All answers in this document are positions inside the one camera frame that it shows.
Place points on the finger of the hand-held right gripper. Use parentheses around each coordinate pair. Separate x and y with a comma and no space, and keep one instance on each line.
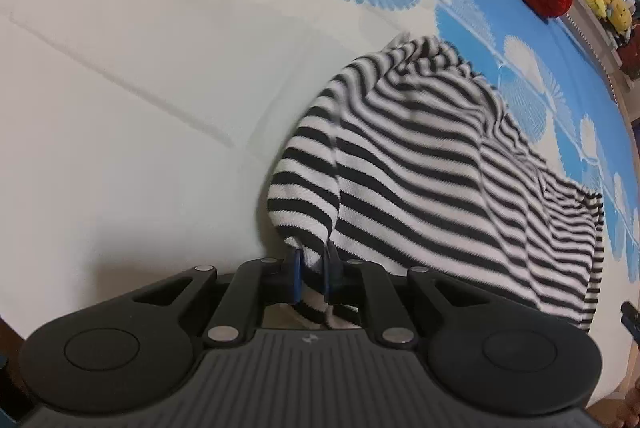
(631,319)

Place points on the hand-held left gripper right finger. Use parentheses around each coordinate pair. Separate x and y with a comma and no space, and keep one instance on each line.
(327,280)

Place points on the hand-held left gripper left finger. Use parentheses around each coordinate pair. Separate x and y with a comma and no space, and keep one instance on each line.
(296,278)

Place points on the black and white striped garment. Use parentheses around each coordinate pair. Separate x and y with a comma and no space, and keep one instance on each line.
(425,167)

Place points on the blue and white printed blanket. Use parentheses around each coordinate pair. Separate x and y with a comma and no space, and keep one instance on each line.
(125,107)

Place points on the wooden bed frame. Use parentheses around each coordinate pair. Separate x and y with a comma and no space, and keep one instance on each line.
(602,57)

